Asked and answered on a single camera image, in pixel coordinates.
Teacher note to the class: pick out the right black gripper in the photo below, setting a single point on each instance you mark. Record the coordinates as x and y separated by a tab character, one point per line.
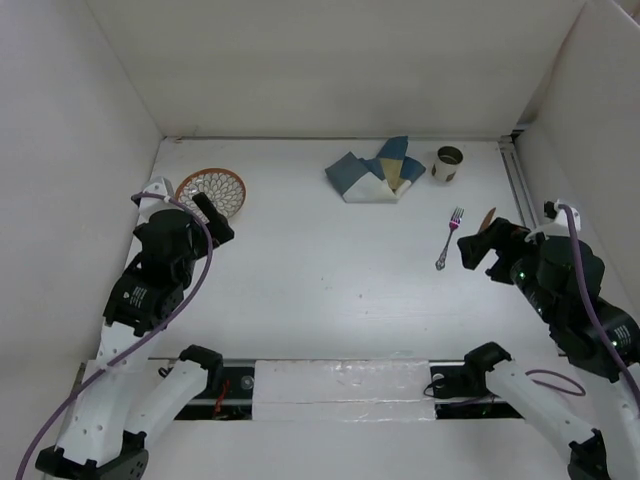
507	236

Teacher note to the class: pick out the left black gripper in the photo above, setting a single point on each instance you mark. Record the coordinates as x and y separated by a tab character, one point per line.
218	225

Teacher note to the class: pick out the brown wooden knife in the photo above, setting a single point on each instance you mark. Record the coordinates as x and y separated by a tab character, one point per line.
487	219

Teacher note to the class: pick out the orange rimmed patterned bowl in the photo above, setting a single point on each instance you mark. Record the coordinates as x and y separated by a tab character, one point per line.
224	188

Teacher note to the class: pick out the white brown cup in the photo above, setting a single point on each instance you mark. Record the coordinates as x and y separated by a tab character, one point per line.
446	164

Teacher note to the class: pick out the blue tan white placemat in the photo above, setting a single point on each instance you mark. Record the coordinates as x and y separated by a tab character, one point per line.
382	179

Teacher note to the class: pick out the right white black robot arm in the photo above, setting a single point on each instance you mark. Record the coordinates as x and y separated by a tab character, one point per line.
602	342

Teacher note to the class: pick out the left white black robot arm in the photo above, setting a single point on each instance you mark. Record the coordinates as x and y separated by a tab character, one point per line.
105	438

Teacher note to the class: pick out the aluminium rail right side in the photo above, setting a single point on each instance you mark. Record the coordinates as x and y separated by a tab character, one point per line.
515	174

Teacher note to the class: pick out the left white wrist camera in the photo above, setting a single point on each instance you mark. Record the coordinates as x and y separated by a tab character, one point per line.
153	199

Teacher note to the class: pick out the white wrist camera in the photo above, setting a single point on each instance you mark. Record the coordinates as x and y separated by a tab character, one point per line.
153	199
558	218

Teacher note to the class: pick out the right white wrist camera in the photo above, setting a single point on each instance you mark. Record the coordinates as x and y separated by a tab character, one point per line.
558	218

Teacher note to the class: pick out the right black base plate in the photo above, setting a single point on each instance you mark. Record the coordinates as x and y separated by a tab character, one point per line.
458	398

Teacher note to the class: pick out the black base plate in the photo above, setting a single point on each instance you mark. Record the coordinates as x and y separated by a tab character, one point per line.
458	398
231	400

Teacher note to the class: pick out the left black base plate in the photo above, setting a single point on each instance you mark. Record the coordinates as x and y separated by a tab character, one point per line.
231	400

